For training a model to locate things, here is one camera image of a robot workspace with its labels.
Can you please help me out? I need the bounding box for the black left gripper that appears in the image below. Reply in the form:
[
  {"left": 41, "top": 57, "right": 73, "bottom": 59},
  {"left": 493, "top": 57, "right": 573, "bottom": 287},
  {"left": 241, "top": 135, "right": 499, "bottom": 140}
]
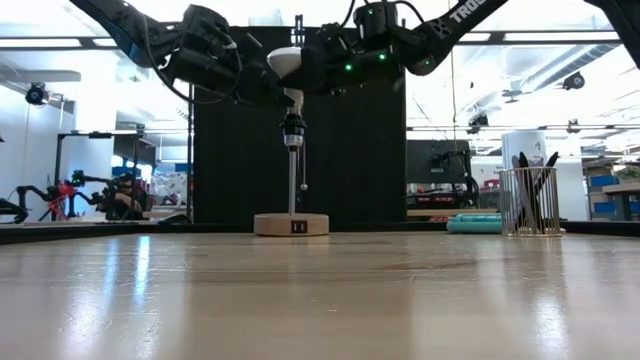
[{"left": 169, "top": 47, "right": 296, "bottom": 107}]

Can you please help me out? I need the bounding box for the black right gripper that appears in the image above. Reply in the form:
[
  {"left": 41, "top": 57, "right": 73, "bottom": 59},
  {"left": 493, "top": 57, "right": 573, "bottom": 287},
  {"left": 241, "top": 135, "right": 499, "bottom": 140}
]
[{"left": 294, "top": 22, "right": 407, "bottom": 96}]

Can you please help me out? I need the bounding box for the white reflector lightbulb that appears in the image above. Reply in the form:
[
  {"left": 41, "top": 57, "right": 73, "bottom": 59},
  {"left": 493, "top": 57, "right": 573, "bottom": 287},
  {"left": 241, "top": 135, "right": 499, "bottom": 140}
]
[{"left": 266, "top": 46, "right": 306, "bottom": 117}]

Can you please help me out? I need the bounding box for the black backdrop panel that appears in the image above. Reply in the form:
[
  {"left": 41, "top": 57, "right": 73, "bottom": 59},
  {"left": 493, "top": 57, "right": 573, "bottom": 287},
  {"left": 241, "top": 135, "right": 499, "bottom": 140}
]
[{"left": 193, "top": 24, "right": 407, "bottom": 224}]

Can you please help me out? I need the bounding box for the black monitor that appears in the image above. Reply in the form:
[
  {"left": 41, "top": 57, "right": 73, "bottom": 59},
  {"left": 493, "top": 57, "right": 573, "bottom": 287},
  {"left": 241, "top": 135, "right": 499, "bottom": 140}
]
[{"left": 405, "top": 139, "right": 474, "bottom": 209}]

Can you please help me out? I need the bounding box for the person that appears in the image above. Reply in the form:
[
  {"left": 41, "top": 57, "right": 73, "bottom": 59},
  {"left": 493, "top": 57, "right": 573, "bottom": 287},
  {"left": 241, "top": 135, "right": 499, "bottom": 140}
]
[{"left": 102, "top": 172, "right": 151, "bottom": 221}]

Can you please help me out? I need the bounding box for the beige wooden desk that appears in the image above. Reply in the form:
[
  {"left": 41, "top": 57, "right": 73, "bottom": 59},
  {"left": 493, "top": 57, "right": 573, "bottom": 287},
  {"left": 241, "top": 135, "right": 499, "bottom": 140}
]
[{"left": 142, "top": 208, "right": 501, "bottom": 220}]

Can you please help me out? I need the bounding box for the teal calculator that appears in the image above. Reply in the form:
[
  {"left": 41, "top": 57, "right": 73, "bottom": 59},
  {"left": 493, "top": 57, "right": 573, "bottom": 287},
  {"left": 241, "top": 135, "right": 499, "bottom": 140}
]
[{"left": 446, "top": 213, "right": 503, "bottom": 235}]

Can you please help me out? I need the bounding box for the black pen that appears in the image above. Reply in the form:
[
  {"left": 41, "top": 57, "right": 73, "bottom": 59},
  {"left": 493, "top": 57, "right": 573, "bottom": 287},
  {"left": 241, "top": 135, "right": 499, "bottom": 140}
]
[
  {"left": 518, "top": 151, "right": 531, "bottom": 229},
  {"left": 532, "top": 151, "right": 560, "bottom": 206}
]

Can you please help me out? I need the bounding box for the black track spotlight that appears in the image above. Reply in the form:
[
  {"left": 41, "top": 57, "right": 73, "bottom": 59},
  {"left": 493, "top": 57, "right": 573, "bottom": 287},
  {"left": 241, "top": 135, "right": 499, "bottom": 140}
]
[
  {"left": 562, "top": 71, "right": 586, "bottom": 92},
  {"left": 24, "top": 82, "right": 50, "bottom": 107}
]

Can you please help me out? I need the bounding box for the shelf with blue bins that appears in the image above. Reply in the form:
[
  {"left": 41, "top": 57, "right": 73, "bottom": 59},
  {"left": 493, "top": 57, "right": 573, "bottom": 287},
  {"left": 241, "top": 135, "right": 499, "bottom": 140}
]
[{"left": 582, "top": 159, "right": 624, "bottom": 221}]

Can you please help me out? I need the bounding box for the wooden table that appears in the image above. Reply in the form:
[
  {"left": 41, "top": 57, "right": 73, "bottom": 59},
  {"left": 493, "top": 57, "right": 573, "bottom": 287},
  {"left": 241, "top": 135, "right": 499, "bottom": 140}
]
[{"left": 602, "top": 182, "right": 640, "bottom": 221}]

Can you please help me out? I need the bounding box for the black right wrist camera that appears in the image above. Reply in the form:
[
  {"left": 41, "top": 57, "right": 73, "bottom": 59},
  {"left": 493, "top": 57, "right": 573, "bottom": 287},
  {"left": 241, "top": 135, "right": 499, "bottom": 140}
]
[{"left": 353, "top": 1, "right": 400, "bottom": 44}]

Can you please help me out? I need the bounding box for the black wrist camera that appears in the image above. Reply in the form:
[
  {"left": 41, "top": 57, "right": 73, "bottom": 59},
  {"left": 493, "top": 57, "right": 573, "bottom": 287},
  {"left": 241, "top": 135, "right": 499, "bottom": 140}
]
[
  {"left": 182, "top": 4, "right": 239, "bottom": 51},
  {"left": 353, "top": 1, "right": 400, "bottom": 44}
]

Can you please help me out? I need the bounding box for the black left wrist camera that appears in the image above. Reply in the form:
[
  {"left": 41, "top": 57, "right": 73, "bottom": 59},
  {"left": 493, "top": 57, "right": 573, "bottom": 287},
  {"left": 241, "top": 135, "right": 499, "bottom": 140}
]
[{"left": 182, "top": 4, "right": 239, "bottom": 51}]

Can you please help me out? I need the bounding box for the black standing frame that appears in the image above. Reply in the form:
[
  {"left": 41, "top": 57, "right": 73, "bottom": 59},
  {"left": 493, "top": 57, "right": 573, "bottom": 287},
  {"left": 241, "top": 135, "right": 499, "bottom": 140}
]
[{"left": 53, "top": 130, "right": 151, "bottom": 221}]

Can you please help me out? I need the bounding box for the black aluminium table frame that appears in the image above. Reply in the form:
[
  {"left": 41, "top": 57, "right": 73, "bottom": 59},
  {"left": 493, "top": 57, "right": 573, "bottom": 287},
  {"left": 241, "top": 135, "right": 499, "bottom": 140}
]
[{"left": 0, "top": 219, "right": 640, "bottom": 246}]

